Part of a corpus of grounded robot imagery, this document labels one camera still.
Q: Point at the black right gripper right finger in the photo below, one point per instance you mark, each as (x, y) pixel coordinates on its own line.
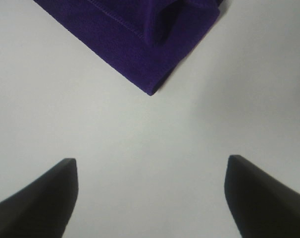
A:
(262, 207)

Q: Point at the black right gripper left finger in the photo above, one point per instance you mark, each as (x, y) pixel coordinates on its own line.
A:
(43, 208)

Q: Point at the purple towel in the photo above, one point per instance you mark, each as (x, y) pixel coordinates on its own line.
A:
(144, 40)

